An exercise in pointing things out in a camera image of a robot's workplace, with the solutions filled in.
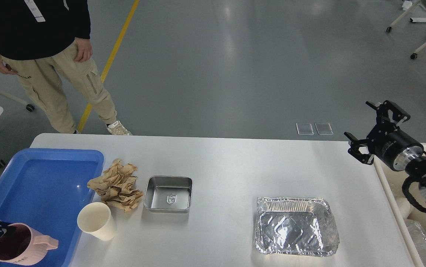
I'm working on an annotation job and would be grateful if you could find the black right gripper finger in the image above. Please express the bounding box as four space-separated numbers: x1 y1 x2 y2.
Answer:
366 100 410 127
344 132 374 165

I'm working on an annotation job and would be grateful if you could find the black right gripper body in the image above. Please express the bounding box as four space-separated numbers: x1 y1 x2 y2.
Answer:
368 123 424 171

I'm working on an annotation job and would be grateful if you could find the pink mug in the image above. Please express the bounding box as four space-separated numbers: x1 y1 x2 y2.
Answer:
0 223 59 266

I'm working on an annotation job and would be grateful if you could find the square steel tray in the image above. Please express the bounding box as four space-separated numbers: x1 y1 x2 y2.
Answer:
144 176 193 214

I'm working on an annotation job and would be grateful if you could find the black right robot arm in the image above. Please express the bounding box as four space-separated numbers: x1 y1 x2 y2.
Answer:
344 100 426 214

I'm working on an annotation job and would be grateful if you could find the person's right hand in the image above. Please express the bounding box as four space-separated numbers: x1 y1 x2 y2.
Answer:
0 54 18 75

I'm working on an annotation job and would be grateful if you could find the person's left hand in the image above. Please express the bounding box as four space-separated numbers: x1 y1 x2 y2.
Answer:
74 37 93 62

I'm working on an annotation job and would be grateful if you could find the clear floor plate right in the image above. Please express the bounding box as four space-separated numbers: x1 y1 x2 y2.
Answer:
314 123 334 135

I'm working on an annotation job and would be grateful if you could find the clear floor plate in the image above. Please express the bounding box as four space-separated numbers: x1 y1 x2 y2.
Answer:
296 123 314 136
314 123 334 135

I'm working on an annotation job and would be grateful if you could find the clear floor plate left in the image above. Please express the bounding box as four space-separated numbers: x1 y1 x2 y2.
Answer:
296 123 314 136

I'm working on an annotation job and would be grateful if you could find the blue plastic tray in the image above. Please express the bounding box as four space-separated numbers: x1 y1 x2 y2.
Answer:
0 148 104 267

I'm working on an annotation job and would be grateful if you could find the white rolling chair base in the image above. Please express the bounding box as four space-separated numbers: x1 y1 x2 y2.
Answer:
386 0 426 60

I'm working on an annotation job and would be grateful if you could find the cream plastic bin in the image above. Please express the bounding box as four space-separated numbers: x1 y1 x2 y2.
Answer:
373 143 426 267

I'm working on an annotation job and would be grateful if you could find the cream paper cup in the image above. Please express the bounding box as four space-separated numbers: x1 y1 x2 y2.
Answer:
77 202 117 241

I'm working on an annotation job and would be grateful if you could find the aluminium foil tray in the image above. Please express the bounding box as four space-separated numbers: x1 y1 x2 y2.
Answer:
254 197 340 257

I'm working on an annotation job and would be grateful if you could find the clear plastic bag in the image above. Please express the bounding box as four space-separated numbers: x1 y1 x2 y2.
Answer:
405 219 426 267

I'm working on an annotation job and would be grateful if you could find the crumpled brown paper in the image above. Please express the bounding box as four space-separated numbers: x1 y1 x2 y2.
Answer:
87 158 144 212

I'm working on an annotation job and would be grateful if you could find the person in black top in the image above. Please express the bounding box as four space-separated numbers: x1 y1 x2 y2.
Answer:
0 0 131 135

